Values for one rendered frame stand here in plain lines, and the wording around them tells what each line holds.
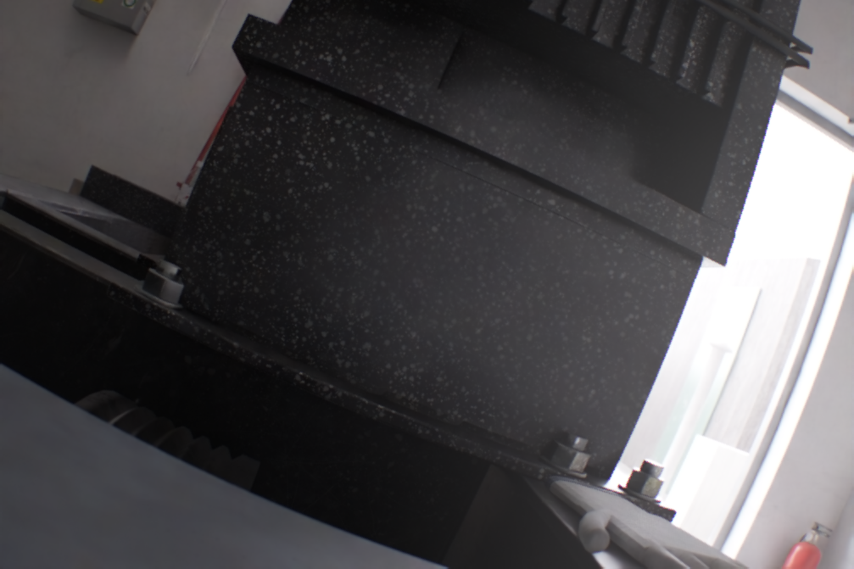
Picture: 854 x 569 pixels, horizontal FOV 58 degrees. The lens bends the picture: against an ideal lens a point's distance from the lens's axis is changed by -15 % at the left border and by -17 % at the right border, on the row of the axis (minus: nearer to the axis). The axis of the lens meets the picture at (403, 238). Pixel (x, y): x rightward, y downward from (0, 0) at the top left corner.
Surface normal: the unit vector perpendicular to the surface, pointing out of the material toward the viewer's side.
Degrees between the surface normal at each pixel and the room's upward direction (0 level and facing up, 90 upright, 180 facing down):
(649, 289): 90
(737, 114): 90
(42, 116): 90
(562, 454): 90
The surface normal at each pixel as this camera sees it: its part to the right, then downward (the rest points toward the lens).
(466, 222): 0.06, -0.04
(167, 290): 0.68, 0.25
